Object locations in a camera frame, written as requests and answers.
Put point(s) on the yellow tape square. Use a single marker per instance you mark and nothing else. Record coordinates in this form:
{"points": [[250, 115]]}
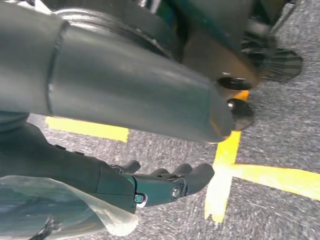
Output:
{"points": [[222, 185]]}

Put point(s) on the clear plastic cover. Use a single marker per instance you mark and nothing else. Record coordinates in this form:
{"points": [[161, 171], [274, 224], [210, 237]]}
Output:
{"points": [[107, 218]]}

